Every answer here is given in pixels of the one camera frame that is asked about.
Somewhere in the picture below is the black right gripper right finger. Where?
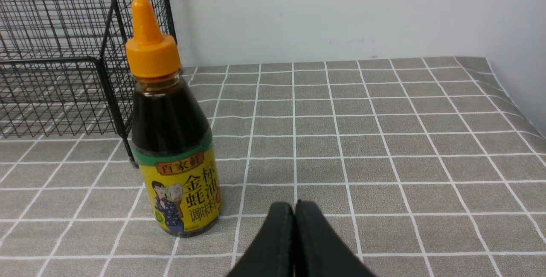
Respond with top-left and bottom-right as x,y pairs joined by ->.
294,200 -> 375,277

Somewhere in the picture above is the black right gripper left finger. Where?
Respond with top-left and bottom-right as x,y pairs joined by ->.
228,202 -> 294,277

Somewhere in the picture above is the oyster sauce bottle orange cap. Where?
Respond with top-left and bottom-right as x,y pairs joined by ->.
125,0 -> 223,237

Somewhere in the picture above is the grey checked tablecloth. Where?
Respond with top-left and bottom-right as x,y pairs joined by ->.
1,57 -> 545,277

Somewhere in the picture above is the black wire mesh shelf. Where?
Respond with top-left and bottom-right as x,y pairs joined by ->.
0,0 -> 176,167

